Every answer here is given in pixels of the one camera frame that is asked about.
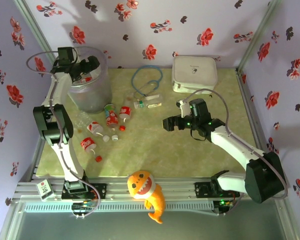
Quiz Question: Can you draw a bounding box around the white label card red logo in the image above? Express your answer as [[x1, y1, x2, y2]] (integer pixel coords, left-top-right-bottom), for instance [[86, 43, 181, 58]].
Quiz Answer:
[[36, 179, 55, 201]]

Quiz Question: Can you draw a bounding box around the blue stethoscope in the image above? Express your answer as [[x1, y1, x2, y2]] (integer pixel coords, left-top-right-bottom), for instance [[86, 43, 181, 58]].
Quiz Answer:
[[131, 65, 165, 100]]

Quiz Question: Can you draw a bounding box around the clear plastic bag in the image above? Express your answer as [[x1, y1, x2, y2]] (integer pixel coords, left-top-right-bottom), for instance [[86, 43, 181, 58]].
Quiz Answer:
[[144, 93, 165, 109]]

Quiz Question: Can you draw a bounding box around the uncapped cola bottle red label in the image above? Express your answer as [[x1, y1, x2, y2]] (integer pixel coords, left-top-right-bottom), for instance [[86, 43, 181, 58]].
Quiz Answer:
[[86, 120, 105, 138], [80, 136, 97, 155], [118, 105, 133, 124]]

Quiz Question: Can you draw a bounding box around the right aluminium corner post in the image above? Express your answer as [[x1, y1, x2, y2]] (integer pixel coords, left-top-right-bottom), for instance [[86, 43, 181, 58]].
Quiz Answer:
[[236, 0, 284, 73]]

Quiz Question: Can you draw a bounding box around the left aluminium corner post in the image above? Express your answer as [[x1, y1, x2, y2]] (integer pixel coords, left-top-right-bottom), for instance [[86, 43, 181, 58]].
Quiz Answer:
[[13, 0, 53, 60]]

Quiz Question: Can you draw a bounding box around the grey slotted cable duct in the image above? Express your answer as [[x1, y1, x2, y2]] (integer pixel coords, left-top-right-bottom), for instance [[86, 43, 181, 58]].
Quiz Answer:
[[23, 201, 214, 214]]

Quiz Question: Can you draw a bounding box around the transparent plastic bin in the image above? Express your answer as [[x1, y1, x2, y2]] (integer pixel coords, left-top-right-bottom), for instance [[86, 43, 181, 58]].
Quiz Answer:
[[67, 46, 113, 114]]

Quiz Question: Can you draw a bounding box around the aluminium corner post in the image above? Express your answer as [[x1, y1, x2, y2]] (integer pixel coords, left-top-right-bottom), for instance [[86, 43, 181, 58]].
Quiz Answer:
[[236, 0, 284, 73], [13, 0, 53, 60]]

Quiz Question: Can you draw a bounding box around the left aluminium side rail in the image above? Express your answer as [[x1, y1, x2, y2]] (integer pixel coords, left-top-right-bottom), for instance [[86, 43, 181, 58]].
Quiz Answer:
[[19, 82, 62, 182]]

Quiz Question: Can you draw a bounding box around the small clear plastic bottle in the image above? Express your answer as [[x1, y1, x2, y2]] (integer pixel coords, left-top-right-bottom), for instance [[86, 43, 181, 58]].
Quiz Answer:
[[124, 92, 137, 106]]

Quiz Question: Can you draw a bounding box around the aluminium side rail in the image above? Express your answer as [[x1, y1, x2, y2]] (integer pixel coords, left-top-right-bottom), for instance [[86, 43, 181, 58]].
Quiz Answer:
[[19, 82, 62, 182], [236, 68, 266, 143]]

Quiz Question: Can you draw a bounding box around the left arm grey cable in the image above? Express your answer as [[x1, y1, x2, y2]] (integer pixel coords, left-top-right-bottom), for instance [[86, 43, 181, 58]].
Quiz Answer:
[[26, 50, 102, 220]]

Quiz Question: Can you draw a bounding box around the white zippered case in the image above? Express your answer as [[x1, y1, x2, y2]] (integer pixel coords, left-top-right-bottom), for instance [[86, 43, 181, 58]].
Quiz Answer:
[[171, 55, 219, 95]]

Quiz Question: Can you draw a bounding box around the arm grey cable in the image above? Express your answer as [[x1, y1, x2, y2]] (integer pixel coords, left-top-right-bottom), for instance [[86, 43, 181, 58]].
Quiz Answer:
[[26, 50, 102, 220], [182, 88, 289, 217]]

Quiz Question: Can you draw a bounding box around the bottle red label green top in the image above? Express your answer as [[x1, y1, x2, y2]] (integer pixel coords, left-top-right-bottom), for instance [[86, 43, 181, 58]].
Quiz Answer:
[[103, 103, 120, 129]]

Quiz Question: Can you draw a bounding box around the orange shark plush toy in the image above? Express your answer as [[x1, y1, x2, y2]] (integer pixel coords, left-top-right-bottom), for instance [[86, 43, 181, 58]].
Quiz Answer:
[[126, 169, 167, 225]]

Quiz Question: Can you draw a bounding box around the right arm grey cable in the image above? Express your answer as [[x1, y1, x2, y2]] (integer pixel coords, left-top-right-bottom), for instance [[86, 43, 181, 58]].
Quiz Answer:
[[182, 88, 289, 217]]

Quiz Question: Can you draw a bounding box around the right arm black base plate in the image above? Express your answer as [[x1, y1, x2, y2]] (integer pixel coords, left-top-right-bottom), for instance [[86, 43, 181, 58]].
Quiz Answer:
[[194, 181, 241, 199]]

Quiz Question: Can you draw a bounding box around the clear crushed plastic bottle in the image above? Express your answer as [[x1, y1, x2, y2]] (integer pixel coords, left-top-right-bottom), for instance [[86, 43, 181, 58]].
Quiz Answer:
[[74, 111, 91, 135]]

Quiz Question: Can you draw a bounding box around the aluminium rail bed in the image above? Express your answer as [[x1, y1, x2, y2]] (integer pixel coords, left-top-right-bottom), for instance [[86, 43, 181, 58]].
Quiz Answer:
[[11, 177, 290, 204]]

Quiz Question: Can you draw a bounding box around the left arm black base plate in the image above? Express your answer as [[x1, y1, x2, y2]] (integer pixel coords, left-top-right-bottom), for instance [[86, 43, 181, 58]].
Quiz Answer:
[[61, 181, 108, 201]]

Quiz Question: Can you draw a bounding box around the right aluminium side rail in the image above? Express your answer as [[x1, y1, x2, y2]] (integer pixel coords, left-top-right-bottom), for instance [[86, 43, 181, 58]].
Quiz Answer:
[[236, 68, 266, 143]]

